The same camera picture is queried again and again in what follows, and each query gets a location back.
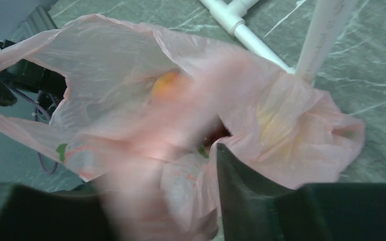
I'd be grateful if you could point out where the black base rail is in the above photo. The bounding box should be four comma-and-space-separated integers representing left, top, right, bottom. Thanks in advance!
0, 7, 69, 115

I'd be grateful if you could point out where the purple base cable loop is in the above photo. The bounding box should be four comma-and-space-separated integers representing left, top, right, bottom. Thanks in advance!
13, 88, 60, 176

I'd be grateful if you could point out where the pink peach-print plastic bag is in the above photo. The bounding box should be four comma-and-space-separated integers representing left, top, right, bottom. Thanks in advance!
0, 14, 365, 240

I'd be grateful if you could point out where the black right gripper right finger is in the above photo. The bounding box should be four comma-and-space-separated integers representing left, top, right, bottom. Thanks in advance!
216, 144, 386, 240

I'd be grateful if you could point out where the yellow corn cob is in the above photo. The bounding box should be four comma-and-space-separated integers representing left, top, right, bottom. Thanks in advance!
256, 105, 301, 148

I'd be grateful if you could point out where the white pvc pipe assembly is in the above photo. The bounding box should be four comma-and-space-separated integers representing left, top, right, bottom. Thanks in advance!
200, 0, 294, 73

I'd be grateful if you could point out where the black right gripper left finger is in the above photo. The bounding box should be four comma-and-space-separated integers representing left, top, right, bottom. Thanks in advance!
0, 183, 117, 241

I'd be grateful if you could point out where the peach fake fruit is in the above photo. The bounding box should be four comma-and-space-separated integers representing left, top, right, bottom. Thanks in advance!
151, 72, 180, 100

